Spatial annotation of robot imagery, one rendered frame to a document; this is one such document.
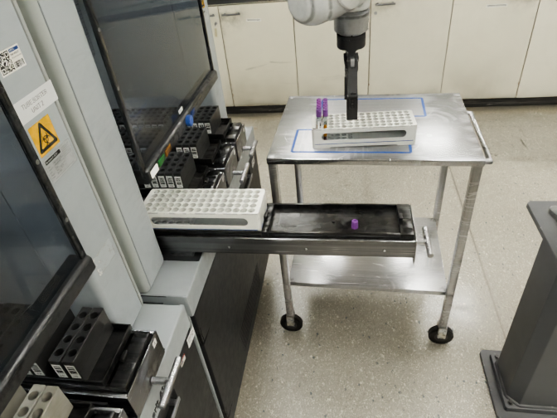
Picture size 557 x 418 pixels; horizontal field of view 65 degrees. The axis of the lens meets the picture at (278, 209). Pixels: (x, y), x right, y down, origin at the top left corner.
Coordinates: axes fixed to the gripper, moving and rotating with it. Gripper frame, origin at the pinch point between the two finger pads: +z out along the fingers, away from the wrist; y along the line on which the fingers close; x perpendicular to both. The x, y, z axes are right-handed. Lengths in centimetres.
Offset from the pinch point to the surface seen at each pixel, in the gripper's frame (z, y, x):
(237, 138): 12.1, 5.7, 35.9
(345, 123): 5.2, -1.3, 1.6
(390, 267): 65, -1, -15
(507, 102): 90, 189, -123
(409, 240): 12.3, -44.9, -10.4
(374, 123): 4.7, -2.7, -6.6
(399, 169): 93, 109, -36
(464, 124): 10.9, 5.6, -34.6
